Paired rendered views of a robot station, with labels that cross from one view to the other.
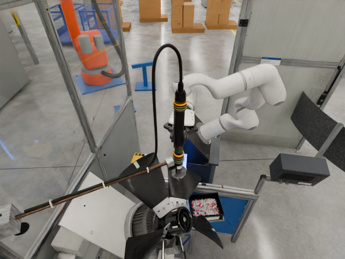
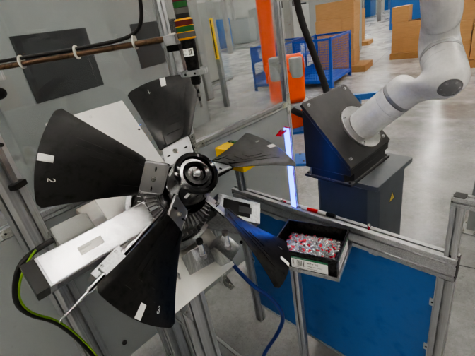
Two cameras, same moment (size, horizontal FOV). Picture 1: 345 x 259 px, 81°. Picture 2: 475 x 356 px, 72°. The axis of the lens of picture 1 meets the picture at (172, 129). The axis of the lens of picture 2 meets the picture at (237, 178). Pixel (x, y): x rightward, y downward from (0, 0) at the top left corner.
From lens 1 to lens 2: 87 cm
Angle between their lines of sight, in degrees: 36
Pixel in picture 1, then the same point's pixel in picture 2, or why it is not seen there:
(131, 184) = (145, 104)
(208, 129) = (362, 110)
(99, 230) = not seen: hidden behind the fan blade
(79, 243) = (98, 215)
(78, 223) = not seen: hidden behind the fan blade
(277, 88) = not seen: outside the picture
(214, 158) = (375, 179)
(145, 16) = (401, 51)
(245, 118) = (430, 63)
